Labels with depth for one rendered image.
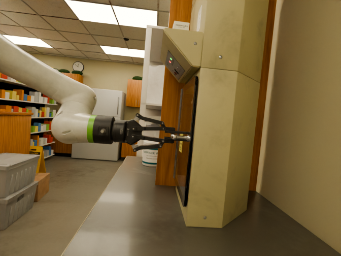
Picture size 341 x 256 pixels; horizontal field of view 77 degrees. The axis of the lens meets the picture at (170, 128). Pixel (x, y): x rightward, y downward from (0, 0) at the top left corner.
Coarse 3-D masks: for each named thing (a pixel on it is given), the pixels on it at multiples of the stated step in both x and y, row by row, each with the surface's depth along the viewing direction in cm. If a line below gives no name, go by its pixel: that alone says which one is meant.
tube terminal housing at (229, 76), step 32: (224, 0) 61; (256, 0) 67; (224, 32) 61; (256, 32) 70; (224, 64) 62; (256, 64) 73; (224, 96) 62; (256, 96) 76; (224, 128) 63; (192, 160) 63; (224, 160) 64; (192, 192) 63; (224, 192) 64; (192, 224) 64; (224, 224) 66
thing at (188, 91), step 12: (192, 84) 66; (192, 96) 65; (192, 108) 63; (180, 120) 89; (192, 120) 63; (192, 132) 63; (180, 156) 80; (180, 168) 78; (180, 180) 75; (180, 192) 73
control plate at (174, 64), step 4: (168, 52) 71; (168, 56) 75; (172, 56) 71; (168, 60) 79; (172, 60) 75; (176, 60) 71; (168, 64) 84; (172, 64) 79; (176, 64) 74; (168, 68) 89; (172, 68) 83; (176, 68) 78; (180, 68) 73; (172, 72) 89; (180, 72) 77; (176, 76) 88; (180, 76) 82
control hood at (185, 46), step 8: (168, 32) 60; (176, 32) 60; (184, 32) 60; (192, 32) 61; (200, 32) 61; (168, 40) 62; (176, 40) 60; (184, 40) 61; (192, 40) 61; (200, 40) 61; (168, 48) 68; (176, 48) 62; (184, 48) 61; (192, 48) 61; (200, 48) 61; (160, 56) 88; (176, 56) 68; (184, 56) 61; (192, 56) 61; (200, 56) 61; (184, 64) 66; (192, 64) 61; (200, 64) 62; (184, 72) 73; (192, 72) 69; (184, 80) 85
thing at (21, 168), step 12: (0, 156) 239; (12, 156) 244; (24, 156) 249; (36, 156) 253; (0, 168) 204; (12, 168) 212; (24, 168) 236; (36, 168) 261; (0, 180) 207; (12, 180) 217; (24, 180) 240; (0, 192) 209; (12, 192) 221
